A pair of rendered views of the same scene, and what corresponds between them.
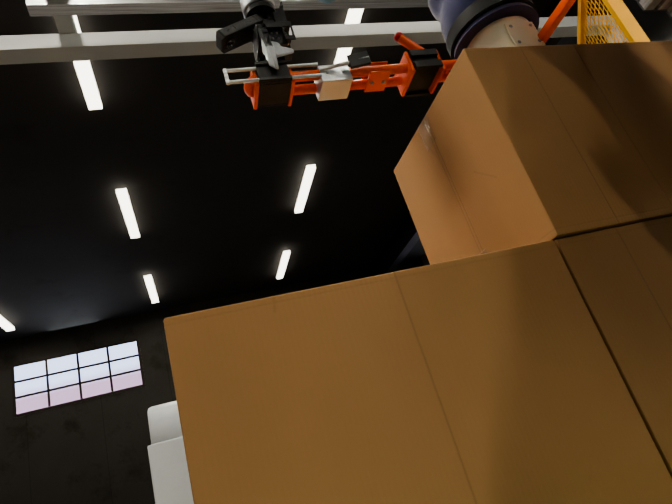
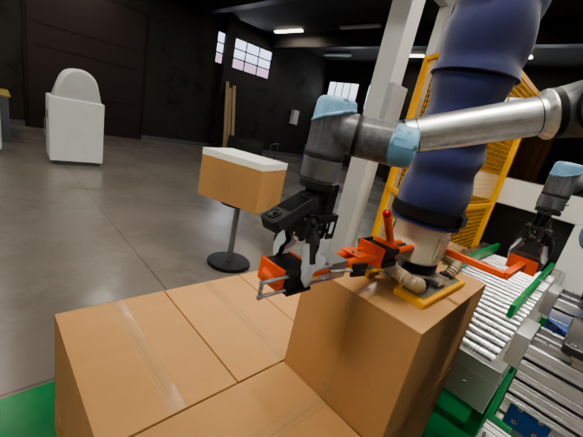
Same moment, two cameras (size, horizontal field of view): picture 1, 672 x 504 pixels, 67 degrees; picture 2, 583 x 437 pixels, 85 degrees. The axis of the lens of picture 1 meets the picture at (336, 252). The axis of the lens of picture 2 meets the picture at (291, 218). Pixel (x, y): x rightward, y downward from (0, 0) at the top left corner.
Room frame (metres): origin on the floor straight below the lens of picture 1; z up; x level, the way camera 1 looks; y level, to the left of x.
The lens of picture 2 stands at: (0.33, 0.31, 1.37)
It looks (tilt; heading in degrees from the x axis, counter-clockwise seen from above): 17 degrees down; 333
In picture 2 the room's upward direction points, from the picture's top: 12 degrees clockwise
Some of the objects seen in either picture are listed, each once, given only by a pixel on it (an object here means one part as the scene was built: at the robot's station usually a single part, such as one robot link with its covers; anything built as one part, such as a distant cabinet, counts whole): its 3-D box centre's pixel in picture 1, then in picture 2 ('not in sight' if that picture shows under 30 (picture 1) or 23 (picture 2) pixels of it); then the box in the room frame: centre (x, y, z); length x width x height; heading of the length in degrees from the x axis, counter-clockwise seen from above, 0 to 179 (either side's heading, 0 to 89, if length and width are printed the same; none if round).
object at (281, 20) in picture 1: (269, 34); (312, 209); (0.87, 0.00, 1.21); 0.09 x 0.08 x 0.12; 109
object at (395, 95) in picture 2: not in sight; (392, 107); (2.30, -1.32, 1.62); 0.20 x 0.05 x 0.30; 109
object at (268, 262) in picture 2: (271, 87); (284, 270); (0.87, 0.03, 1.07); 0.08 x 0.07 x 0.05; 109
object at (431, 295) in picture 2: not in sight; (433, 283); (0.97, -0.58, 0.97); 0.34 x 0.10 x 0.05; 109
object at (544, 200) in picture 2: not in sight; (552, 203); (0.90, -0.89, 1.29); 0.08 x 0.08 x 0.05
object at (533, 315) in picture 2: not in sight; (536, 314); (1.27, -2.13, 0.50); 2.31 x 0.05 x 0.19; 109
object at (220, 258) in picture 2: not in sight; (233, 232); (2.96, -0.49, 0.31); 0.40 x 0.40 x 0.62
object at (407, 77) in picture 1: (419, 73); (376, 251); (0.98, -0.31, 1.07); 0.10 x 0.08 x 0.06; 19
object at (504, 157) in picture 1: (569, 178); (387, 322); (1.07, -0.55, 0.74); 0.60 x 0.40 x 0.40; 110
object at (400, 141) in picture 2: not in sight; (383, 142); (0.82, -0.09, 1.37); 0.11 x 0.11 x 0.08; 54
